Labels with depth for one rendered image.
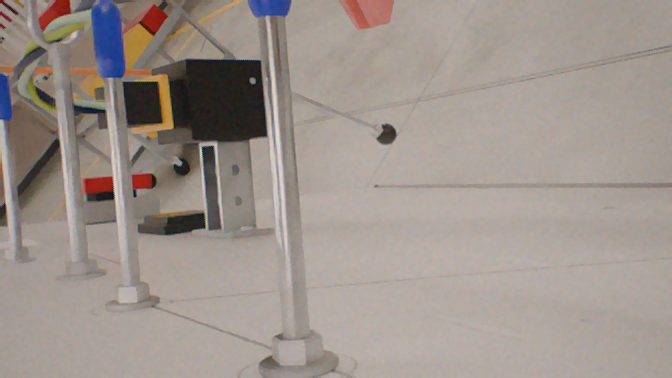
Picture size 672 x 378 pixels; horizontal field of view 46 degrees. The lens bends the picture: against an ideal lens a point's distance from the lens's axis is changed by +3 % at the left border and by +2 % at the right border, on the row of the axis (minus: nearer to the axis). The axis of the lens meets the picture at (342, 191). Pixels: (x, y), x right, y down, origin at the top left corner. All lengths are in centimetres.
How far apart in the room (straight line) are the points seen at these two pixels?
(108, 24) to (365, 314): 11
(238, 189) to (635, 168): 163
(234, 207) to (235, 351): 25
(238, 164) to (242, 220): 3
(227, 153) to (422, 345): 26
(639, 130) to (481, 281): 185
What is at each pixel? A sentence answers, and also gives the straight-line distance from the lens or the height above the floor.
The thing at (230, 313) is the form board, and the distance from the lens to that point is 20.
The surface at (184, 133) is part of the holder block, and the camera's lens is 39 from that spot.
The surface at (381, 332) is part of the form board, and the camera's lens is 17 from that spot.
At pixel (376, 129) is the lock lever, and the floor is 104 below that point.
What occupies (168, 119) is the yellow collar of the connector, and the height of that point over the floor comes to 115.
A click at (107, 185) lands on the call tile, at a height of 110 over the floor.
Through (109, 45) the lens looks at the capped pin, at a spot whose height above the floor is 121.
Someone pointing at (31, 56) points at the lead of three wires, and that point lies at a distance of 32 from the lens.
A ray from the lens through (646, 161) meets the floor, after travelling 197.
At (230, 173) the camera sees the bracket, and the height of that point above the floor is 110.
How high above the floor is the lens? 123
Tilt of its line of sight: 25 degrees down
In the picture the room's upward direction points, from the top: 49 degrees counter-clockwise
